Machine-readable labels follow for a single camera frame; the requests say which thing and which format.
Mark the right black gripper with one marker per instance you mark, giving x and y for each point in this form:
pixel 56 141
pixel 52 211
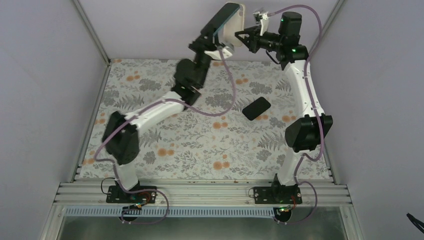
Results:
pixel 254 44

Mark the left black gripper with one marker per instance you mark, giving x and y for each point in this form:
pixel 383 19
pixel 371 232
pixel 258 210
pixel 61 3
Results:
pixel 203 44

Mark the black smartphone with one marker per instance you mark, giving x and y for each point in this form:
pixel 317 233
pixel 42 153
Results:
pixel 211 30

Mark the beige phone case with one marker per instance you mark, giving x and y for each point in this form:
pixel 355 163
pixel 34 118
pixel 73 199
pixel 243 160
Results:
pixel 235 24

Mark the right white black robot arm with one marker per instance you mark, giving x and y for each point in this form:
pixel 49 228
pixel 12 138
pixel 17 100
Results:
pixel 307 133

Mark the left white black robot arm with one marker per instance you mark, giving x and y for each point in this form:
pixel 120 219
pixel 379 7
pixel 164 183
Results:
pixel 122 132

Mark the black phone on table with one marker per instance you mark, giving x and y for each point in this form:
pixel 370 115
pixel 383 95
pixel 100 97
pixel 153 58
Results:
pixel 256 108

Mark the floral patterned table mat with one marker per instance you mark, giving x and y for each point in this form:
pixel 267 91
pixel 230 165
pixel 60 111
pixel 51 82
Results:
pixel 218 143

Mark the black object at edge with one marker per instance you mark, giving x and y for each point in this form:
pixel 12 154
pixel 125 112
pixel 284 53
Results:
pixel 416 222

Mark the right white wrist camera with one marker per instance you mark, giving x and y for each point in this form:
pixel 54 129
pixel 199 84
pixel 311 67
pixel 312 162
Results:
pixel 262 18

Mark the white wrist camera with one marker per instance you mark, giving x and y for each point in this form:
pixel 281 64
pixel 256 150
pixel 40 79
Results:
pixel 262 18
pixel 222 53

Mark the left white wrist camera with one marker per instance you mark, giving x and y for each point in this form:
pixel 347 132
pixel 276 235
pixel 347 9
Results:
pixel 222 53

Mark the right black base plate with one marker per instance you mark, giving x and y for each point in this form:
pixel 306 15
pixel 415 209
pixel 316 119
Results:
pixel 277 195

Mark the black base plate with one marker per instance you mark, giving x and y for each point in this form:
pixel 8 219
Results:
pixel 277 195
pixel 116 195

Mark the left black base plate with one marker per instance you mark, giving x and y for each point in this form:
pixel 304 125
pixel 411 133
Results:
pixel 116 195

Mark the aluminium rail frame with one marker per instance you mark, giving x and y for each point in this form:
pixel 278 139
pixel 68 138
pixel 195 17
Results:
pixel 193 198

